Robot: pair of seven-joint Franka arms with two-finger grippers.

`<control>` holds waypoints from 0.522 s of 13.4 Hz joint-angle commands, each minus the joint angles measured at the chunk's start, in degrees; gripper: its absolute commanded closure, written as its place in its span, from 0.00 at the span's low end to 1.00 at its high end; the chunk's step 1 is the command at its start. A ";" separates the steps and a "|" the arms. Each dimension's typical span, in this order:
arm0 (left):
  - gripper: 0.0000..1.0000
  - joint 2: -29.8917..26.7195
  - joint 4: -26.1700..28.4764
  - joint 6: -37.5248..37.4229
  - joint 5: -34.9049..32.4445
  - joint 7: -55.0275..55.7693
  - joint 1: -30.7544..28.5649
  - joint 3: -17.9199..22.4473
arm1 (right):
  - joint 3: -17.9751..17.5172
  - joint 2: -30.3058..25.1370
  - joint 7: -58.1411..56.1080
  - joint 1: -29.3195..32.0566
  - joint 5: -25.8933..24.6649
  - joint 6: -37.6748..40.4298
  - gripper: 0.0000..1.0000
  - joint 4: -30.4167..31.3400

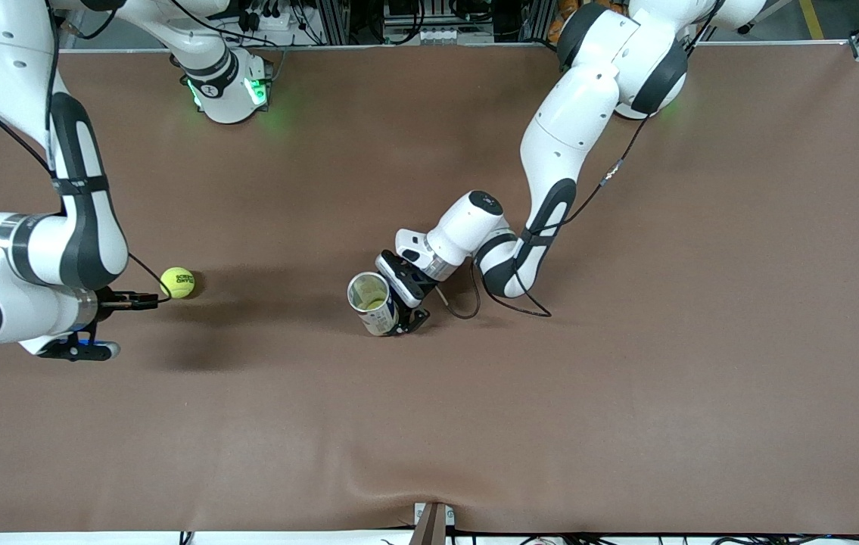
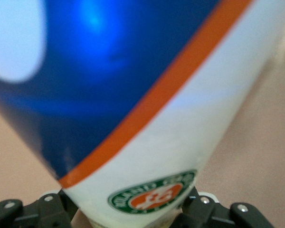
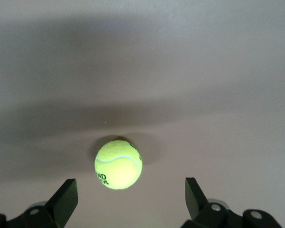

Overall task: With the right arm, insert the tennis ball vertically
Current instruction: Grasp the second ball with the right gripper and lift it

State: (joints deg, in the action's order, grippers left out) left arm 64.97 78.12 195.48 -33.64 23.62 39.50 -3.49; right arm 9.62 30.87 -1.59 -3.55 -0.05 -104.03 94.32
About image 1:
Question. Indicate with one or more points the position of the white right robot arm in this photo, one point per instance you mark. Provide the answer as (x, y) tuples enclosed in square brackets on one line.
[(88, 250)]

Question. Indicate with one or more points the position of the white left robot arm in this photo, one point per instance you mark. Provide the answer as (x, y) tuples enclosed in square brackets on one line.
[(573, 121)]

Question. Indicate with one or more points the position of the metal table clamp bracket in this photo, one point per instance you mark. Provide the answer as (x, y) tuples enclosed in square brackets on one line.
[(433, 526)]

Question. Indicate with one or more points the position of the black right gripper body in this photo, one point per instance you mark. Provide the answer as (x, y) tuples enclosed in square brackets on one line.
[(110, 300)]

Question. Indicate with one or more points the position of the white blue tennis ball can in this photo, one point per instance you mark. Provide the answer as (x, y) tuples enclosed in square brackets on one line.
[(380, 324)]

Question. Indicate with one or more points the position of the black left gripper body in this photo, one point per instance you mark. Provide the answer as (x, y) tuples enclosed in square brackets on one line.
[(415, 291)]

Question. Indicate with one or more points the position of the orange packaged goods pile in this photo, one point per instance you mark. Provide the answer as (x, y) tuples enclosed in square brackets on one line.
[(554, 32)]

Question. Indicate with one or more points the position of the brown table mat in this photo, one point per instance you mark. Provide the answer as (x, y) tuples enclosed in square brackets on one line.
[(429, 416)]

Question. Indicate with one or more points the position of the white power strip with plugs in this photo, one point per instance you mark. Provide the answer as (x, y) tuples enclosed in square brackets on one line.
[(266, 19)]

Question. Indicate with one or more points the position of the grey stand leg with caster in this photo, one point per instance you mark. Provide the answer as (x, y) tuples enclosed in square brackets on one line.
[(743, 28)]

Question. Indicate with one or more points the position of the black control equipment rack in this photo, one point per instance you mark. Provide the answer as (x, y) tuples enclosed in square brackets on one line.
[(399, 11)]

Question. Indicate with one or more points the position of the yellow-green tennis ball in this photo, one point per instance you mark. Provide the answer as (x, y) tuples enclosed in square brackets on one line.
[(374, 304), (177, 282)]

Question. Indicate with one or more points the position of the white socket strip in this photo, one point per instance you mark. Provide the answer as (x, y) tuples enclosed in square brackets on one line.
[(440, 35)]

